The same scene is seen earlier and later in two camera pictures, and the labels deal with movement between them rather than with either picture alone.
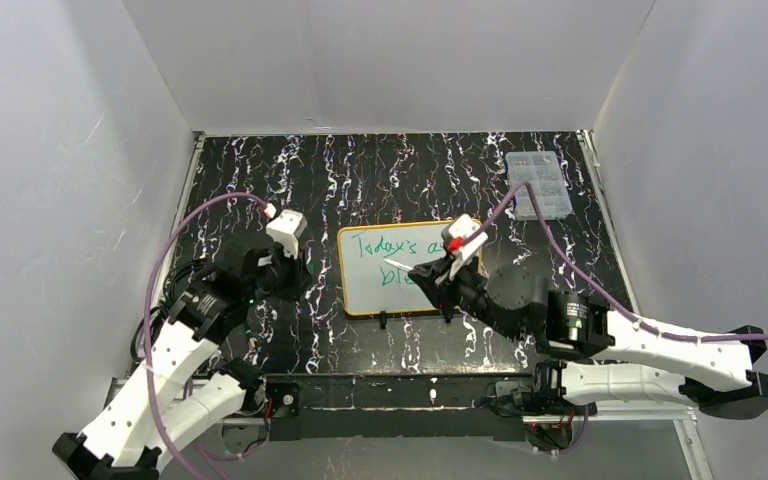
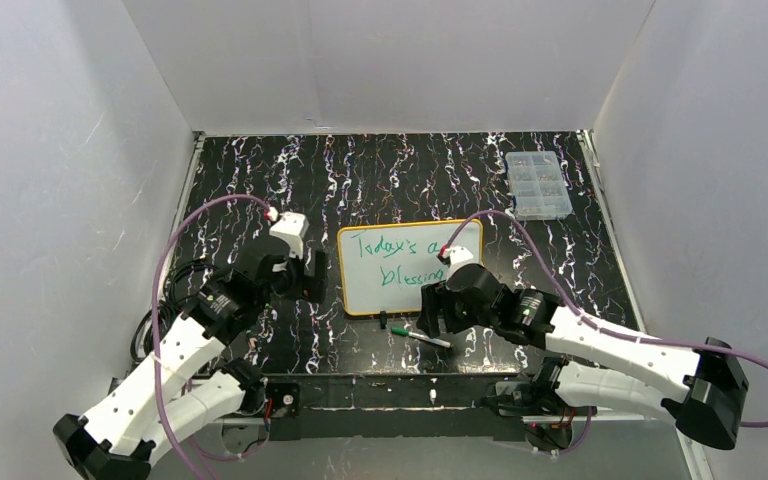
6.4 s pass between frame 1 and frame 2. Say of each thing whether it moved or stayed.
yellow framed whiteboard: stayed
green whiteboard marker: moved
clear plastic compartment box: stayed
